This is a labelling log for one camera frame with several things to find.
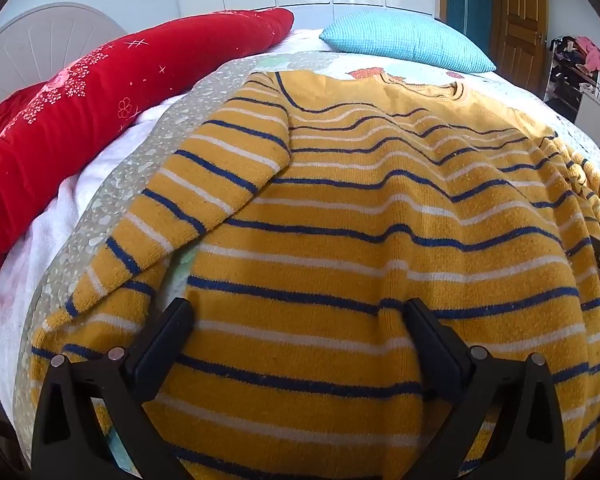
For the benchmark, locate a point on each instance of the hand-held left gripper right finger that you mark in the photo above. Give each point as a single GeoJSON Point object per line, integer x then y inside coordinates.
{"type": "Point", "coordinates": [432, 355]}

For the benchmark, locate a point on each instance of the cluttered shoe rack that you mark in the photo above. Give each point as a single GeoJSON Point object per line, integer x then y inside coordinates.
{"type": "Point", "coordinates": [567, 70]}

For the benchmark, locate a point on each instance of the teal curtain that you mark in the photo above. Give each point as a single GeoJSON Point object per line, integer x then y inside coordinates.
{"type": "Point", "coordinates": [467, 0]}

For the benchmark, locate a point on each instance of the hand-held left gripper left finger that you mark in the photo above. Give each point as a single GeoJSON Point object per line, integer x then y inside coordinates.
{"type": "Point", "coordinates": [166, 349]}

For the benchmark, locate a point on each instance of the turquoise knitted pillow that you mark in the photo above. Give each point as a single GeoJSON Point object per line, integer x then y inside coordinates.
{"type": "Point", "coordinates": [410, 42]}

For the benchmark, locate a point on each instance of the white round headboard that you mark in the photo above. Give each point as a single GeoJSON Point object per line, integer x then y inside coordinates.
{"type": "Point", "coordinates": [25, 55]}

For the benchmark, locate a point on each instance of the wooden door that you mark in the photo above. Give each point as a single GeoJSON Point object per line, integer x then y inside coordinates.
{"type": "Point", "coordinates": [520, 10]}

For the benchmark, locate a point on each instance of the red embroidered pillow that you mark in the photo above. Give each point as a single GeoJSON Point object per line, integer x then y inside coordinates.
{"type": "Point", "coordinates": [80, 125]}

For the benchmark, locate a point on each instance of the yellow striped sweater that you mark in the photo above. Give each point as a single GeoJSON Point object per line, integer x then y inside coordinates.
{"type": "Point", "coordinates": [355, 240]}

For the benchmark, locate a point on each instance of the beige shelf unit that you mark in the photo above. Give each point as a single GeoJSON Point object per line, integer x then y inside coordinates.
{"type": "Point", "coordinates": [592, 115]}

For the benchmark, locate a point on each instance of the white bed sheet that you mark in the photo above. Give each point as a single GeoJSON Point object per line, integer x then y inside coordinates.
{"type": "Point", "coordinates": [45, 240]}

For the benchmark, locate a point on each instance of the pink cloth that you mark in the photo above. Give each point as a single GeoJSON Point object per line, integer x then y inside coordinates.
{"type": "Point", "coordinates": [594, 55]}

